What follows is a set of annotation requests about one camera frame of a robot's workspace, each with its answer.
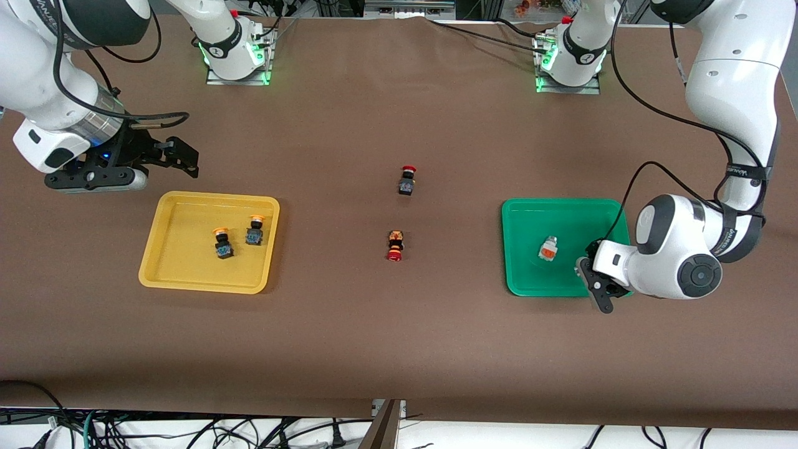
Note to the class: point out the yellow plastic tray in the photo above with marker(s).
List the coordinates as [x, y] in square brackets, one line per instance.
[187, 249]

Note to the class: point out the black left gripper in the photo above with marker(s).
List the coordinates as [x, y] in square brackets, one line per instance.
[593, 249]

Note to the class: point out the red button with orange base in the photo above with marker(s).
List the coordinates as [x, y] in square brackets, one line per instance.
[395, 246]

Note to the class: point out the grey switch with orange block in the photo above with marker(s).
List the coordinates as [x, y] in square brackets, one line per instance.
[548, 249]

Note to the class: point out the red button with dark base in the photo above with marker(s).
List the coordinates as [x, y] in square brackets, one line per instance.
[407, 182]

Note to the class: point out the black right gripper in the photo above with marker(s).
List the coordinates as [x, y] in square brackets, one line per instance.
[138, 149]

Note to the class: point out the grey equipment box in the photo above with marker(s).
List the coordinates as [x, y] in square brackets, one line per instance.
[408, 7]

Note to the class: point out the brown table cover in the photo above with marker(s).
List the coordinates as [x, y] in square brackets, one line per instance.
[399, 343]

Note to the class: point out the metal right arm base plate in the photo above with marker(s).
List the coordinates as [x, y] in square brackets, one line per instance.
[262, 78]

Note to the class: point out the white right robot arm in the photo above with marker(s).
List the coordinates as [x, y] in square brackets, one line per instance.
[212, 25]

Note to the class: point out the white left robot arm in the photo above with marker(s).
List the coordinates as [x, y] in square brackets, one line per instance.
[586, 31]

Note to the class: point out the green plastic tray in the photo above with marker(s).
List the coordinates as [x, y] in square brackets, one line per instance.
[536, 280]

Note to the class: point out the small orange object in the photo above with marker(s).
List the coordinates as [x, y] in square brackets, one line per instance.
[528, 6]

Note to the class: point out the yellow push button switch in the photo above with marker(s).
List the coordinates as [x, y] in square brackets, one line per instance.
[223, 246]
[254, 234]

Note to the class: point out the grey metal table leg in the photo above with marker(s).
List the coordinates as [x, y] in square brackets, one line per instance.
[381, 430]

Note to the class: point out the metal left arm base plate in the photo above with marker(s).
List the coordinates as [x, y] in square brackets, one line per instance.
[592, 89]

